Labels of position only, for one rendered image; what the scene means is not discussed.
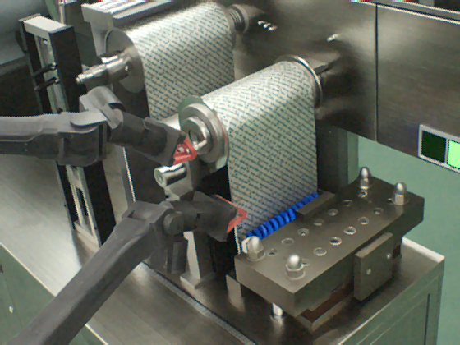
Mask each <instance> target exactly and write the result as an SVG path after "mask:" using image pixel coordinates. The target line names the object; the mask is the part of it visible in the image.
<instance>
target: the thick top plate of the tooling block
mask: <svg viewBox="0 0 460 345"><path fill-rule="evenodd" d="M372 177H373V176H372ZM373 182H374V186H373V187H371V188H370V189H361V188H359V186H358V185H357V183H358V179H357V180H355V181H353V182H351V183H349V184H348V185H346V186H345V187H343V188H342V189H340V190H339V191H337V192H336V193H334V194H335V195H336V202H334V203H333V204H331V205H330V206H328V207H327V208H325V209H323V210H322V211H320V212H319V213H318V214H316V215H314V216H313V217H311V218H309V219H308V220H306V221H305V222H304V221H302V220H300V219H299V218H295V219H293V220H292V221H291V222H290V223H287V224H286V225H284V226H283V227H281V228H280V229H278V230H277V231H275V232H273V233H271V234H270V235H268V236H266V237H264V238H263V239H262V240H261V241H262V244H263V249H264V253H265V257H264V259H263V260H261V261H259V262H252V261H249V260H248V259H247V258H246V254H247V253H245V252H244V251H243V252H241V253H240V254H238V255H236V256H234V261H235V268H236V274H237V281H238V282H240V283H242V284H243V285H245V286H246V287H248V288H249V289H250V290H252V291H253V292H256V293H258V294H259V295H261V296H262V297H263V298H265V299H266V300H268V301H270V302H271V303H273V304H274V305H276V306H277V307H280V308H282V309H283V310H284V311H286V312H287V313H288V314H289V315H291V316H293V317H294V318H296V317H297V316H298V315H299V314H301V313H302V312H303V311H305V310H306V309H308V307H309V306H311V305H312V304H314V303H315V302H316V301H318V300H319V299H320V298H321V297H324V296H325V295H327V294H328V293H329V292H331V291H333V290H334V289H335V288H336V287H337V286H338V285H339V284H340V283H342V282H343V281H345V280H346V279H347V278H349V277H350V276H352V275H353V274H354V254H355V253H356V252H358V251H359V250H360V249H361V248H363V247H364V246H366V245H367V244H368V243H369V242H371V241H372V240H374V239H375V238H377V237H378V236H379V235H381V234H383V233H384V232H391V233H392V234H393V244H394V243H395V242H397V241H398V239H400V238H401V237H403V236H404V235H405V234H407V233H408V232H410V231H411V230H412V229H413V228H414V227H415V226H416V225H417V224H419V223H422V222H423V221H424V207H425V198H423V197H421V196H419V195H417V194H414V193H412V192H410V191H407V192H408V199H409V201H408V203H406V204H404V205H396V204H394V203H393V202H392V201H391V198H392V193H393V190H394V186H395V185H394V184H392V183H390V182H387V181H385V180H382V179H378V178H377V177H373ZM292 254H297V255H298V256H299V257H300V258H301V262H302V264H303V268H304V271H305V276H304V278H302V279H300V280H297V281H291V280H289V279H288V278H286V276H285V273H286V264H287V263H288V257H289V256H290V255H292Z"/></svg>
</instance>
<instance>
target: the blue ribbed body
mask: <svg viewBox="0 0 460 345"><path fill-rule="evenodd" d="M320 195H321V194H317V193H316V192H311V194H310V195H308V196H307V197H306V198H303V199H301V202H300V201H298V202H297V203H296V204H295V205H291V207H290V209H289V208H286V209H285V211H284V212H283V211H282V212H280V213H279V215H277V214H276V215H274V218H270V219H269V221H268V222H264V224H263V225H260V226H258V228H257V229H255V228H254V229H253V230H252V232H248V233H247V234H246V237H259V238H260V239H261V240H262V239H263V238H265V237H266V236H268V235H270V234H271V233H273V232H275V231H277V230H278V229H280V228H281V227H283V226H284V225H286V224H287V223H290V222H291V221H292V220H293V219H296V218H297V210H298V209H300V208H301V207H302V206H304V205H306V204H307V203H309V202H310V201H311V200H313V199H314V198H316V197H317V196H320Z"/></svg>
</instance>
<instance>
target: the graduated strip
mask: <svg viewBox="0 0 460 345"><path fill-rule="evenodd" d="M138 267H140V268H141V269H143V270H144V271H145V272H146V273H147V274H149V275H150V276H151V277H152V278H154V279H155V280H156V281H158V282H159V283H161V284H163V285H164V286H165V287H166V288H168V289H169V290H171V291H172V292H174V293H175V294H176V295H178V296H179V297H180V298H181V299H182V300H184V301H186V302H187V304H189V305H190V306H192V307H193V308H194V309H197V310H198V311H199V312H200V313H202V314H203V315H205V316H206V317H207V318H209V319H210V320H212V321H213V322H214V323H215V324H216V325H218V326H219V327H221V328H222V329H224V330H225V331H226V332H228V333H229V334H231V335H232V336H233V337H234V338H236V339H237V340H238V341H241V342H242V343H244V344H245V345H262V344H260V343H259V342H257V341H256V340H254V339H253V338H251V337H250V336H249V335H248V334H246V333H245V332H243V331H242V330H241V329H239V328H238V327H236V326H234V325H233V324H231V323H230V322H228V321H227V320H226V319H224V318H223V317H222V316H221V315H220V314H219V313H217V312H216V311H215V310H211V309H210V308H209V307H207V305H205V304H204V303H202V302H201V301H199V300H198V299H197V298H195V297H193V296H192V295H191V294H190V293H189V292H187V291H186V290H184V289H183V288H181V287H180V286H178V285H177V284H175V283H174V282H173V281H172V280H171V279H169V278H167V277H166V276H165V275H163V274H161V273H160V272H159V271H155V270H152V269H150V265H149V264H148V263H147V262H146V261H145V260H144V261H142V262H141V263H140V264H139V265H138Z"/></svg>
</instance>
